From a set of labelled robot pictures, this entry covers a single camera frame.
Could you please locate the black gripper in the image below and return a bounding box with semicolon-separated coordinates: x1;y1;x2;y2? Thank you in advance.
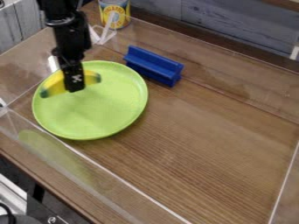
45;11;92;93

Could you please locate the yellow toy banana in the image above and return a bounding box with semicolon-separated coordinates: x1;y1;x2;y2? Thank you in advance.
38;70;101;98

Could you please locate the green round plate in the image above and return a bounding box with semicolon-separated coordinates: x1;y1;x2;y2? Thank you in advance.
32;60;148;140

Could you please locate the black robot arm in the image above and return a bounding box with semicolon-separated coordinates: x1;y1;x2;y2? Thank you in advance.
36;0;92;92

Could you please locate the blue plastic block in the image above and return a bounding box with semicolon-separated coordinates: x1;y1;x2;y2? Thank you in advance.
124;45;184;87

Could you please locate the yellow labelled tin can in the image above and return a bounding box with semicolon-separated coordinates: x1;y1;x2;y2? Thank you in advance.
97;0;130;30

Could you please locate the clear acrylic corner bracket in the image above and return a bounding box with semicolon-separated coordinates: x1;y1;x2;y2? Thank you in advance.
88;12;117;46

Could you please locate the clear acrylic enclosure wall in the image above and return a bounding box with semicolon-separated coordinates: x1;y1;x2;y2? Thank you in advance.
0;20;299;224

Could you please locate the black cable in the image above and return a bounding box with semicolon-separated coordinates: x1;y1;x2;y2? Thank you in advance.
0;202;15;224

